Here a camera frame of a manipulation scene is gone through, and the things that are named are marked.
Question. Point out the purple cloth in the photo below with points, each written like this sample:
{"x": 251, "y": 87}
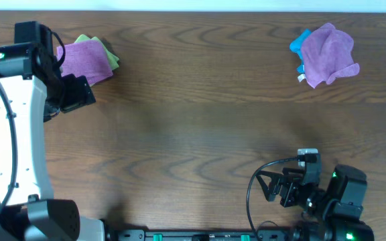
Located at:
{"x": 72, "y": 62}
{"x": 327, "y": 56}

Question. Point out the blue cloth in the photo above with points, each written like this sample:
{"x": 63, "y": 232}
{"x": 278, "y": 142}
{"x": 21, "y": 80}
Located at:
{"x": 296, "y": 46}

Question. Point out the folded green cloth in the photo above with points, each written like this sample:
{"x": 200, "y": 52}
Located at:
{"x": 107, "y": 53}

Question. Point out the white cloth label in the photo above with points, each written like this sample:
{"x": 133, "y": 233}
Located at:
{"x": 301, "y": 77}

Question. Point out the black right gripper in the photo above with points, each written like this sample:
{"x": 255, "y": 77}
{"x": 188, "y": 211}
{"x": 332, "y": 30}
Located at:
{"x": 287, "y": 187}

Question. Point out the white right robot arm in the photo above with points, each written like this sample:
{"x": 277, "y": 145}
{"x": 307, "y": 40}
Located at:
{"x": 335, "y": 211}

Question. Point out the crumpled purple cloth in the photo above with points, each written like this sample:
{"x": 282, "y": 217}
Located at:
{"x": 327, "y": 56}

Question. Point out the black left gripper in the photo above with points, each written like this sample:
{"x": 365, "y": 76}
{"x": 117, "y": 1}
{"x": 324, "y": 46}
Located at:
{"x": 78, "y": 92}

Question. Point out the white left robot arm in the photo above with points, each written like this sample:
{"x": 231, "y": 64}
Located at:
{"x": 33, "y": 91}

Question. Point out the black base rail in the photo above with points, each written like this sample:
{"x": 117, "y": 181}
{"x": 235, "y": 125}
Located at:
{"x": 273, "y": 234}

